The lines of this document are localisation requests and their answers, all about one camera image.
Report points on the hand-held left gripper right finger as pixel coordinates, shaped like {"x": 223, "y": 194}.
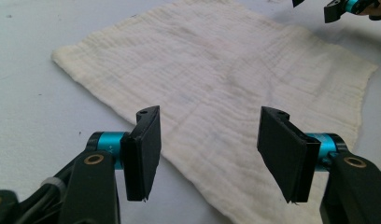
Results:
{"x": 285, "y": 152}

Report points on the cream printed muslin cloth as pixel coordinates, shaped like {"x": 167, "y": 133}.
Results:
{"x": 210, "y": 62}

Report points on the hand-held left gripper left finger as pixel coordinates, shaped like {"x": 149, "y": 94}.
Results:
{"x": 142, "y": 161}

